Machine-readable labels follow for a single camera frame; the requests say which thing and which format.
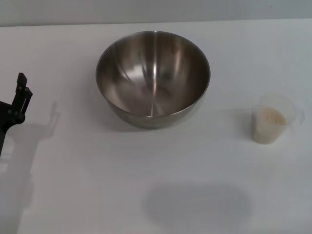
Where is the stainless steel mixing bowl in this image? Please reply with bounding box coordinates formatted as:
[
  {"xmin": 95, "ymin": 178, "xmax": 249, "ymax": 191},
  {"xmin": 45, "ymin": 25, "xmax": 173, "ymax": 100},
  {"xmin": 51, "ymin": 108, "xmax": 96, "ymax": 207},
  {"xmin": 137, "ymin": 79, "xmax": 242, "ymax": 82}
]
[{"xmin": 95, "ymin": 30, "xmax": 211, "ymax": 130}]

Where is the clear plastic measuring cup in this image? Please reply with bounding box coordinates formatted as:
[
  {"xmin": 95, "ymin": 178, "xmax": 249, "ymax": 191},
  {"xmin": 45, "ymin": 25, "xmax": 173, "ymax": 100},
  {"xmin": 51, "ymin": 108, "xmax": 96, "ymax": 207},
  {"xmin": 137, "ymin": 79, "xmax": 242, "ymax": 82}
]
[{"xmin": 251, "ymin": 94, "xmax": 305, "ymax": 145}]

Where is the white uncooked rice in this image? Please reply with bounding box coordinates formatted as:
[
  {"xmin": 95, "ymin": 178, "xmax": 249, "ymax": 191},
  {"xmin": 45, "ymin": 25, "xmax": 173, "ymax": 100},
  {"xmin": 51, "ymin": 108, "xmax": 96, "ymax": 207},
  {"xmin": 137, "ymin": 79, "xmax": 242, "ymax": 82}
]
[{"xmin": 253, "ymin": 106, "xmax": 287, "ymax": 144}]

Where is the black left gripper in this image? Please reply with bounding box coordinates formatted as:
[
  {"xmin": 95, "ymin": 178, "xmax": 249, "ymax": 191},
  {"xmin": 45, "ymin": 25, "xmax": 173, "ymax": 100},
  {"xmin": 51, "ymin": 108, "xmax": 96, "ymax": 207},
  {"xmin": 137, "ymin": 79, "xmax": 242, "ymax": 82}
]
[{"xmin": 0, "ymin": 72, "xmax": 33, "ymax": 158}]

